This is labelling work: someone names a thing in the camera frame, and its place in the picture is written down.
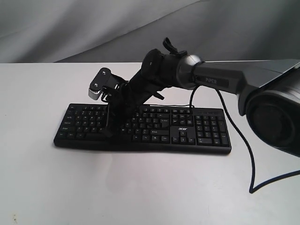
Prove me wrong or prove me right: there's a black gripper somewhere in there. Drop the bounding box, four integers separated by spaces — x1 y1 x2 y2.
103 49 180 138

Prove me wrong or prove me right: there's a grey backdrop cloth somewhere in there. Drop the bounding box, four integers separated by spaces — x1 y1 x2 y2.
0 0 300 63

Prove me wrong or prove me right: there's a black Acer keyboard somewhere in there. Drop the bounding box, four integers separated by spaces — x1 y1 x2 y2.
53 104 232 155

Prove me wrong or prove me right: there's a black USB cable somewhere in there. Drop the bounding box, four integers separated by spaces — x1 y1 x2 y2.
145 104 195 110

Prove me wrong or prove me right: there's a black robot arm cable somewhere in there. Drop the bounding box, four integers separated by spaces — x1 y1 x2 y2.
188 84 300 194

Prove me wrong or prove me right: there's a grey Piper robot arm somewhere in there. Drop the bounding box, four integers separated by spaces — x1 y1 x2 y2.
105 49 300 156

